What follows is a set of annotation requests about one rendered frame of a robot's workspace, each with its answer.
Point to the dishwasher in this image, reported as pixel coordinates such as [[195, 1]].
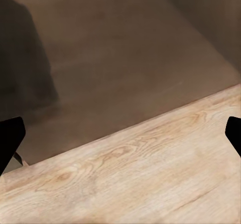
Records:
[[15, 163]]

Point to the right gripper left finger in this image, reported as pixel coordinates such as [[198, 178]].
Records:
[[12, 132]]

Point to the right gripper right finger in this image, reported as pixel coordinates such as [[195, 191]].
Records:
[[233, 132]]

